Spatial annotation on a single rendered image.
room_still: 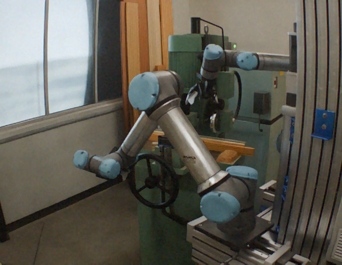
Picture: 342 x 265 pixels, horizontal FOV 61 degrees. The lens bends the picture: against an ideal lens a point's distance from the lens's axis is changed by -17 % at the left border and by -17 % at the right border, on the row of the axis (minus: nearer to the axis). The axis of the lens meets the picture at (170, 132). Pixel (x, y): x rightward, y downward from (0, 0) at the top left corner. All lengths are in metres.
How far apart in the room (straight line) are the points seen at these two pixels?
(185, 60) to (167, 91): 0.69
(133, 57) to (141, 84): 2.29
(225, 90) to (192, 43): 0.36
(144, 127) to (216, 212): 0.44
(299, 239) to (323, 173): 0.29
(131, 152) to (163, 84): 0.39
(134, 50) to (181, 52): 1.65
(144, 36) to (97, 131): 1.09
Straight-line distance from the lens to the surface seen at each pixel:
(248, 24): 4.10
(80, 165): 1.33
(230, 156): 1.65
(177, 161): 1.62
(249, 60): 1.31
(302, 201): 1.21
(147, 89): 1.02
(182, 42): 1.71
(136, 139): 1.30
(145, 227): 2.04
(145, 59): 3.52
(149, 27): 3.57
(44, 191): 2.96
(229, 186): 1.02
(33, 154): 2.80
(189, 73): 1.73
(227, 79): 1.90
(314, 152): 1.13
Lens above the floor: 1.46
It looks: 15 degrees down
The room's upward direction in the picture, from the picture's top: straight up
